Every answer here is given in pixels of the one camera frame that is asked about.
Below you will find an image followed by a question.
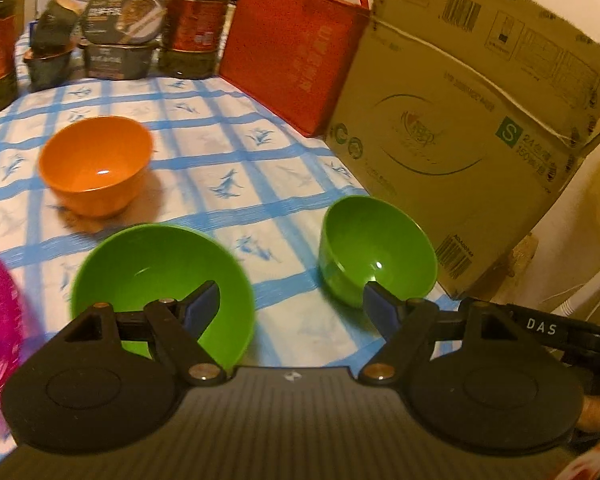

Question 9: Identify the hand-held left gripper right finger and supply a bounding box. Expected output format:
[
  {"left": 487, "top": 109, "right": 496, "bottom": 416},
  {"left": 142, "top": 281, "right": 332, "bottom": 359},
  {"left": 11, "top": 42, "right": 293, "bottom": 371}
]
[{"left": 357, "top": 281, "right": 518, "bottom": 385}]

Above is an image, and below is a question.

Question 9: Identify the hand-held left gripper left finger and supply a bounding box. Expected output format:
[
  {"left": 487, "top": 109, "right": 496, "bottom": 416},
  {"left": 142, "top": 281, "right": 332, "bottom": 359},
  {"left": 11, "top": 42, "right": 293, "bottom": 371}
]
[{"left": 67, "top": 280, "right": 227, "bottom": 387}]

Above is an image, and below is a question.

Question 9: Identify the small green bowl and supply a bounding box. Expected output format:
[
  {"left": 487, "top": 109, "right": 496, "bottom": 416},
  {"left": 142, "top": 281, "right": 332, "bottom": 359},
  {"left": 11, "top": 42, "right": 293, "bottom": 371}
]
[{"left": 318, "top": 195, "right": 438, "bottom": 309}]

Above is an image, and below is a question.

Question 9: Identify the large green bowl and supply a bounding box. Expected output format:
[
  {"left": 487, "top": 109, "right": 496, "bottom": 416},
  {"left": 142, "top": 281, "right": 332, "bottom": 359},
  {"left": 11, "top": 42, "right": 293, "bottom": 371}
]
[{"left": 70, "top": 224, "right": 255, "bottom": 366}]

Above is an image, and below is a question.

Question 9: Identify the orange bowl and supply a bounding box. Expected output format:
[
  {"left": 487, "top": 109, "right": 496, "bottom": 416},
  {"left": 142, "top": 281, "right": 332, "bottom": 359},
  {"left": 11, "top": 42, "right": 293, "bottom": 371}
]
[{"left": 38, "top": 116, "right": 154, "bottom": 218}]

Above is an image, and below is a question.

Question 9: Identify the white pipe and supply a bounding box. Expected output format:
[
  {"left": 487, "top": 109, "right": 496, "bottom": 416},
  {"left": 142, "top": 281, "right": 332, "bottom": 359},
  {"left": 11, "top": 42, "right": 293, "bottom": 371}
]
[{"left": 550, "top": 260, "right": 600, "bottom": 318}]

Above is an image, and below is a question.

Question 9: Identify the blue checked tablecloth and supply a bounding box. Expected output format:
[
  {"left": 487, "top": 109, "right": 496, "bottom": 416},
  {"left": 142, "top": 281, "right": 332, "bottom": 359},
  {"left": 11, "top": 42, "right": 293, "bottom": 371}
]
[{"left": 0, "top": 22, "right": 461, "bottom": 461}]

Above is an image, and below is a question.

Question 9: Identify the large cardboard box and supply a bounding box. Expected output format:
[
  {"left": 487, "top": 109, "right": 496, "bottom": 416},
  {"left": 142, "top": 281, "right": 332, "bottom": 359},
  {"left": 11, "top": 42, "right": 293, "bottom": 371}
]
[{"left": 325, "top": 0, "right": 600, "bottom": 301}]

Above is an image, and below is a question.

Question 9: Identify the black instant meal box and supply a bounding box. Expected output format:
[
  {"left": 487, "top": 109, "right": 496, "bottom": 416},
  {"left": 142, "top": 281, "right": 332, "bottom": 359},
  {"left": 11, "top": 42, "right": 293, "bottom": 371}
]
[{"left": 82, "top": 42, "right": 161, "bottom": 81}]

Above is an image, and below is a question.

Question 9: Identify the red insulated bag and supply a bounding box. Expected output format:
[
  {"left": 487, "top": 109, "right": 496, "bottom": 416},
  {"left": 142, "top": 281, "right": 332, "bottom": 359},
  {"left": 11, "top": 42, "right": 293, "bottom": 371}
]
[{"left": 219, "top": 0, "right": 371, "bottom": 137}]

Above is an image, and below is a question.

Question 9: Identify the small black container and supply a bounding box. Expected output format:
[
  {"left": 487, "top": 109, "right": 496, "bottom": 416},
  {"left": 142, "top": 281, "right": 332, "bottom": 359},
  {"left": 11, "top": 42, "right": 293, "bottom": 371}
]
[{"left": 22, "top": 50, "right": 76, "bottom": 92}]

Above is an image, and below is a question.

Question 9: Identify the dark wrapped packet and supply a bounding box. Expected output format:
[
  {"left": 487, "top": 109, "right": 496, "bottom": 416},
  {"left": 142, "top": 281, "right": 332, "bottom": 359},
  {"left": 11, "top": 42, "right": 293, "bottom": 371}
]
[{"left": 32, "top": 0, "right": 83, "bottom": 56}]

